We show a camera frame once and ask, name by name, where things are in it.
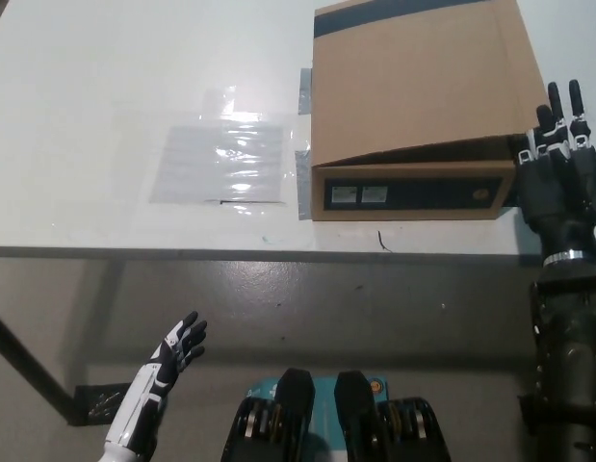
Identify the brown cardboard box with lid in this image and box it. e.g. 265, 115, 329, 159
309, 0, 549, 223

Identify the clear plastic sleeve with paper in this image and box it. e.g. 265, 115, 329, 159
147, 86, 298, 211

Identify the left robot hand, white black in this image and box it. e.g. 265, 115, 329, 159
104, 310, 208, 456

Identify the black diagonal table leg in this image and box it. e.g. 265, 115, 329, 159
0, 302, 90, 427

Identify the short grey tape strip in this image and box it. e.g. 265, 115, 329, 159
298, 67, 316, 116

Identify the right robot hand, black white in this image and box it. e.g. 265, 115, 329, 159
516, 79, 596, 269

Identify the black floor tape patch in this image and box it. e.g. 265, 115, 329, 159
73, 383, 135, 427

